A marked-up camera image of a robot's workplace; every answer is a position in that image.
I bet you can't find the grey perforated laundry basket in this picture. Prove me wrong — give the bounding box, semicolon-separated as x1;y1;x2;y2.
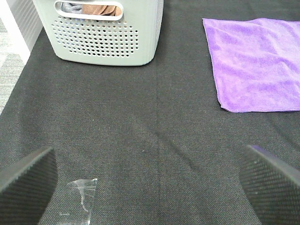
34;0;164;66

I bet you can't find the clear tape piece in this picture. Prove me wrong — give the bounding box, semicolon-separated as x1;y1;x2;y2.
57;178;98;225

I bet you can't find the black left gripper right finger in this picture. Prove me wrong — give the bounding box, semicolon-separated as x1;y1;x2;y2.
239;145;300;225

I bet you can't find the black tablecloth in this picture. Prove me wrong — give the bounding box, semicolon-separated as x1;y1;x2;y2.
0;0;300;225

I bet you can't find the grey towel in basket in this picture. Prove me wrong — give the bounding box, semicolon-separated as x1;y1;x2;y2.
61;2;83;14

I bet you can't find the brown towel in basket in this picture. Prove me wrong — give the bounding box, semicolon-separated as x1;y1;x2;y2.
82;4;122;16

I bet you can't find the purple microfiber towel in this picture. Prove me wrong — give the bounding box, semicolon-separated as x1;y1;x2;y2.
203;18;300;113

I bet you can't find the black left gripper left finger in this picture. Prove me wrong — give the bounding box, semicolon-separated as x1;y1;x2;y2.
0;147;58;225

